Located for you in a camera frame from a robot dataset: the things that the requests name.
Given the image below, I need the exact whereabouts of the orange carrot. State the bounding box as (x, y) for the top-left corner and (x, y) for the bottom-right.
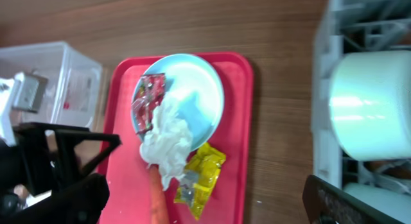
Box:
(149, 165), (170, 224)

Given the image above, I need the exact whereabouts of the yellow silver snack wrapper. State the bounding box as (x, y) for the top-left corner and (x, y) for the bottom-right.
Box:
(174, 142), (226, 221)

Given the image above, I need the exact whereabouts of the red snack wrapper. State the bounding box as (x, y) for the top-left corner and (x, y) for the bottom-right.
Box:
(131, 73), (166, 135)

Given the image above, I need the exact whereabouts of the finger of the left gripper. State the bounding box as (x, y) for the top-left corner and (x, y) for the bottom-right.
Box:
(46, 127), (121, 185)

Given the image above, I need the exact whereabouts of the light blue bowl with rice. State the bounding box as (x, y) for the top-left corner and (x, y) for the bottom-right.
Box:
(343, 183), (410, 223)

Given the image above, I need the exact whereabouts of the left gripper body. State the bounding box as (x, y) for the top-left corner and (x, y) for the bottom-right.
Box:
(1, 123), (61, 214)

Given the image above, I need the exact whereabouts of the light blue plate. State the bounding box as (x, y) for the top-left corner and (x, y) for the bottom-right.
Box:
(143, 54), (225, 151)

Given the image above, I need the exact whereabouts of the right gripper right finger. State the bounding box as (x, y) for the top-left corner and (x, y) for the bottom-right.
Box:
(302, 175), (403, 224)

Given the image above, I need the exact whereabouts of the grey dishwasher rack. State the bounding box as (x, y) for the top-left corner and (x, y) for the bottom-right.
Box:
(311, 0), (410, 196)

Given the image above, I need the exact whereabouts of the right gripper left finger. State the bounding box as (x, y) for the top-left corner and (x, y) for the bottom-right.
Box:
(6, 173), (110, 224)

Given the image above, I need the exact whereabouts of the clear plastic storage bin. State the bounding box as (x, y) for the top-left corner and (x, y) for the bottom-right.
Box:
(1, 42), (102, 128)

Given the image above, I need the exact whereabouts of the light blue bowl with mushroom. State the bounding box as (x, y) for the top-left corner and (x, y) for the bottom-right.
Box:
(329, 51), (410, 161)

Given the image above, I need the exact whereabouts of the white tissue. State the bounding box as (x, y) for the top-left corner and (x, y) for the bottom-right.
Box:
(140, 93), (193, 190)

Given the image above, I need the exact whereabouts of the red serving tray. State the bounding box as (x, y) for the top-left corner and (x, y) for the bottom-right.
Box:
(98, 52), (254, 223)

